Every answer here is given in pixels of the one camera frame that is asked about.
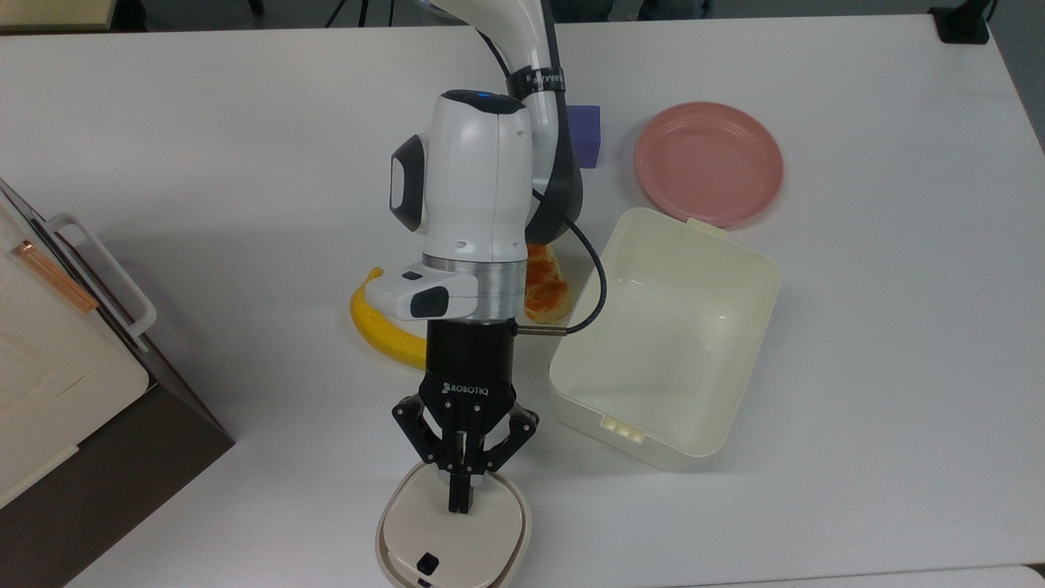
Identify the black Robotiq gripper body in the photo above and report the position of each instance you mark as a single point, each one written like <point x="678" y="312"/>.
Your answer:
<point x="472" y="367"/>

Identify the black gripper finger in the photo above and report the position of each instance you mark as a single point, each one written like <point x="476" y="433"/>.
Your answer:
<point x="416" y="425"/>
<point x="510" y="433"/>

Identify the beige trash can swing lid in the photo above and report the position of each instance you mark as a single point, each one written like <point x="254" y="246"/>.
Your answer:
<point x="482" y="547"/>

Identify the beige trash can body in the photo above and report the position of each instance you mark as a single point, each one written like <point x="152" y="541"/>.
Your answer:
<point x="380" y="551"/>

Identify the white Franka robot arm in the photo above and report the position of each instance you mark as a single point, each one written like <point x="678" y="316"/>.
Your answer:
<point x="473" y="180"/>

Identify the toy sushi with orange topping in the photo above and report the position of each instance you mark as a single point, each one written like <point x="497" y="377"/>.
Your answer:
<point x="545" y="294"/>

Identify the yellow toy banana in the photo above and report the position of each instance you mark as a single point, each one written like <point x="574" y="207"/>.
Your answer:
<point x="375" y="327"/>

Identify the cream rectangular plastic container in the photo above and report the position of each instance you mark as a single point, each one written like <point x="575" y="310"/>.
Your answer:
<point x="669" y="351"/>

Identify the purple foam cube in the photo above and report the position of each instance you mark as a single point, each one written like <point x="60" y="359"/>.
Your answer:
<point x="586" y="135"/>

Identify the dark brown wooden box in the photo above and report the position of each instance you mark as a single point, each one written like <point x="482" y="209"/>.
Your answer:
<point x="122" y="490"/>

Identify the pink plastic plate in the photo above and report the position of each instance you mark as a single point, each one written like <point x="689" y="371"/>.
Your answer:
<point x="709" y="163"/>

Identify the cream toy cabinet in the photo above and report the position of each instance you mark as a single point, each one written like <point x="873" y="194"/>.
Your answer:
<point x="49" y="384"/>

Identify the copper strip on cabinet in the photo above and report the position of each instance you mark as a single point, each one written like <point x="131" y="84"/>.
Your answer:
<point x="57" y="278"/>

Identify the black table clamp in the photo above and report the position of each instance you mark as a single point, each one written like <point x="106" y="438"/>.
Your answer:
<point x="963" y="20"/>

